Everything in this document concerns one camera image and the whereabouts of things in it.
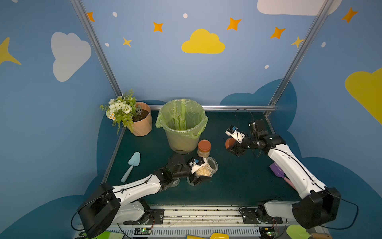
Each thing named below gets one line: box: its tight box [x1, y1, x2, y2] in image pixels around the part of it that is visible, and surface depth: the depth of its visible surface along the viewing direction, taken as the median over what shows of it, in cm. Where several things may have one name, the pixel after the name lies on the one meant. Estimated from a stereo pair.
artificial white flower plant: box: [99, 88, 142, 135], surface depth 85 cm
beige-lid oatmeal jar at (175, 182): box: [169, 178, 181, 188], surface depth 84 cm
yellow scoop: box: [185, 233, 230, 239], surface depth 70 cm
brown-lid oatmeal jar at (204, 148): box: [197, 139, 212, 158], surface depth 92 cm
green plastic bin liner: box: [155, 98, 209, 139], surface depth 92 cm
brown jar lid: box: [225, 137, 236, 149], surface depth 80 cm
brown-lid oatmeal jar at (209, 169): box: [195, 156, 219, 178], surface depth 73 cm
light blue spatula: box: [120, 151, 141, 183], surface depth 95 cm
